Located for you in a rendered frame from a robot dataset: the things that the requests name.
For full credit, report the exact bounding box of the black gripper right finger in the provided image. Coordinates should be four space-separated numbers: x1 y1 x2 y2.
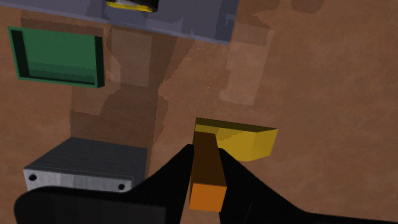
218 148 398 224

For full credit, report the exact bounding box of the green tray floor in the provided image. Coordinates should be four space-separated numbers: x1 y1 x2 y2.
22 31 95 83

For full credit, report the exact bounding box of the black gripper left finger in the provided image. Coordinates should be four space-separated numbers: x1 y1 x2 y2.
14 144 194 224

